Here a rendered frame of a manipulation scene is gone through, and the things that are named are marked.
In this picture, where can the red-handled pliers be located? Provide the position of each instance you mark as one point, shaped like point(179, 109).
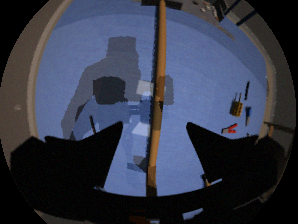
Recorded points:
point(227, 130)

